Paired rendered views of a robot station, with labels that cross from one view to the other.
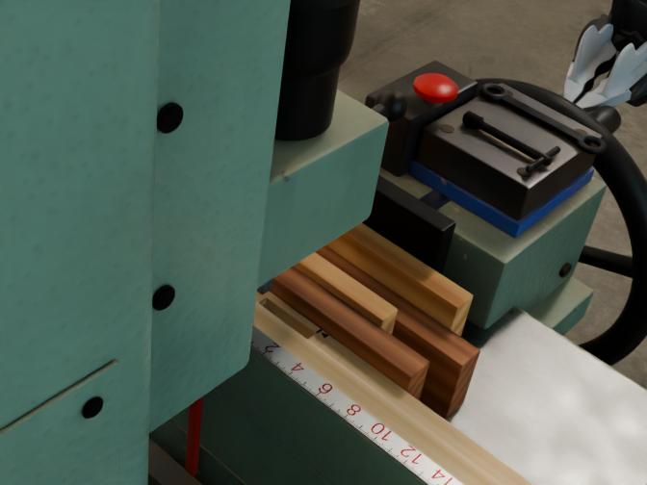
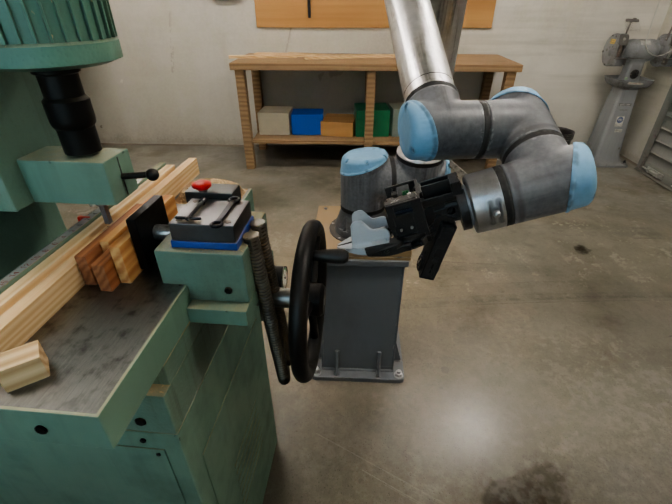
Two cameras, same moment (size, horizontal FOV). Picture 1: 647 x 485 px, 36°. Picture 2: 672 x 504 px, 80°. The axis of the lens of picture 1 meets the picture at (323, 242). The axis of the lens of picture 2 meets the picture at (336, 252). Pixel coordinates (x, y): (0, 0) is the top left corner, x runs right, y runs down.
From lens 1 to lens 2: 0.83 m
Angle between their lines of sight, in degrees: 48
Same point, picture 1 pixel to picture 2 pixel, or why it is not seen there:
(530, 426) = (107, 309)
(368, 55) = (615, 298)
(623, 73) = (361, 237)
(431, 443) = (39, 270)
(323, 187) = (73, 175)
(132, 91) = not seen: outside the picture
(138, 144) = not seen: outside the picture
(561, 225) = (200, 256)
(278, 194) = (47, 166)
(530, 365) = (148, 299)
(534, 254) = (181, 260)
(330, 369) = (71, 244)
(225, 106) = not seen: outside the picture
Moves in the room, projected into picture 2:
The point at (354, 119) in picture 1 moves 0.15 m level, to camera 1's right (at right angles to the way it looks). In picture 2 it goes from (95, 159) to (103, 196)
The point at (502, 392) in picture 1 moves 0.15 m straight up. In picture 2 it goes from (125, 297) to (91, 205)
